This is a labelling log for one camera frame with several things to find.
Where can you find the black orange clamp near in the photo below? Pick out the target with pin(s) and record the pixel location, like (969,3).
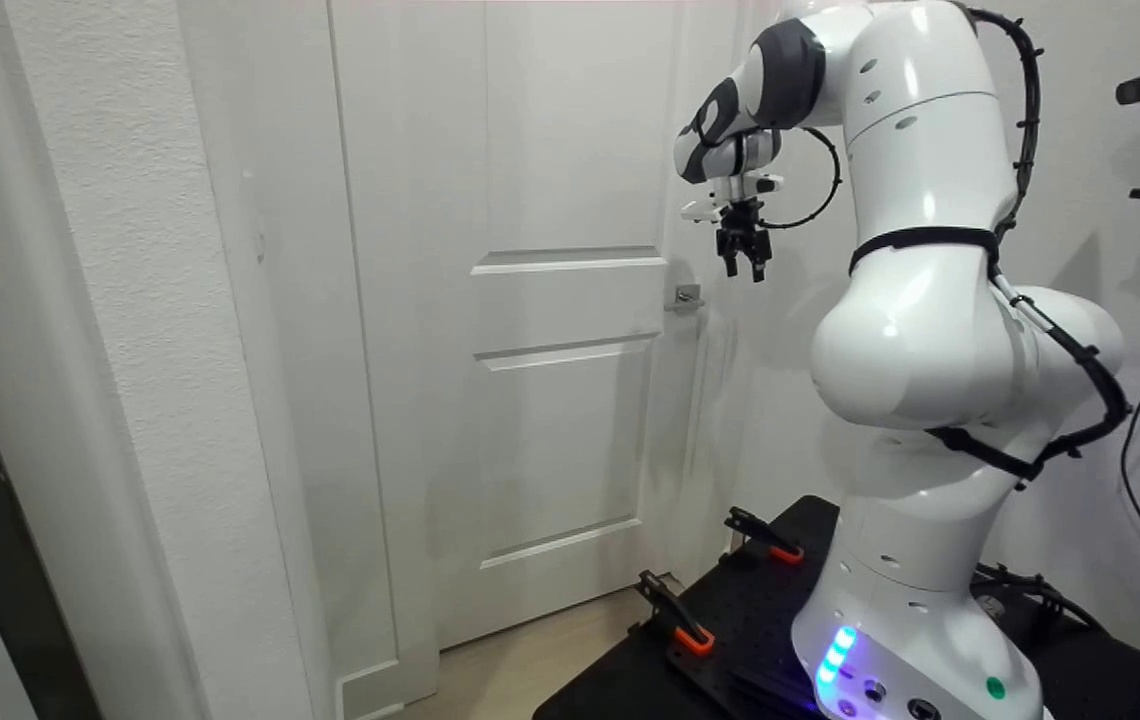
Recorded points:
(684,630)

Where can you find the black orange clamp far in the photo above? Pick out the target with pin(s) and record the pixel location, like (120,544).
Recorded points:
(778,544)

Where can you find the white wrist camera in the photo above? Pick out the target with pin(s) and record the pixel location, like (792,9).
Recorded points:
(702,209)

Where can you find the black orange clamp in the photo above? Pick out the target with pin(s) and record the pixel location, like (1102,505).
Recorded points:
(778,544)
(684,630)

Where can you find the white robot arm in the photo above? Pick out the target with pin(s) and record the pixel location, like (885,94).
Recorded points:
(966,377)

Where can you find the black base platform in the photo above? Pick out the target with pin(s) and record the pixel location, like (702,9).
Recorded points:
(753,669)

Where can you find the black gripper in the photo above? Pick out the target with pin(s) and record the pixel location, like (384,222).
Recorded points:
(740,239)

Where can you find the white panel door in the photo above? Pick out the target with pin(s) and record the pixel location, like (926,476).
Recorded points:
(516,232)

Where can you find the chrome lever door handle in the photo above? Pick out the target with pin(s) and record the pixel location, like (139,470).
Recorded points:
(684,299)

